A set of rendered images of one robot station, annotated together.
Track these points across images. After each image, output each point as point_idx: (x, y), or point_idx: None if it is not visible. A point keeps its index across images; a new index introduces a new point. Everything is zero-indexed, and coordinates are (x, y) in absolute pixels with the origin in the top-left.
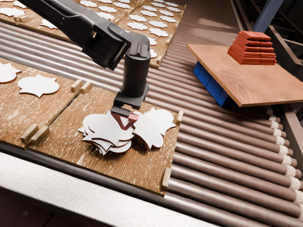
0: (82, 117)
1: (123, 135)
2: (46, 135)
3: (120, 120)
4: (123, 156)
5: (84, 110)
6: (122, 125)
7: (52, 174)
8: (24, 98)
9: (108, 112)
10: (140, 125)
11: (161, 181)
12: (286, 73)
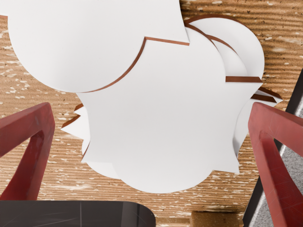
0: (113, 179)
1: (199, 71)
2: (203, 211)
3: (286, 190)
4: None
5: (84, 185)
6: (276, 150)
7: (291, 157)
8: None
9: (97, 159)
10: (109, 15)
11: None
12: None
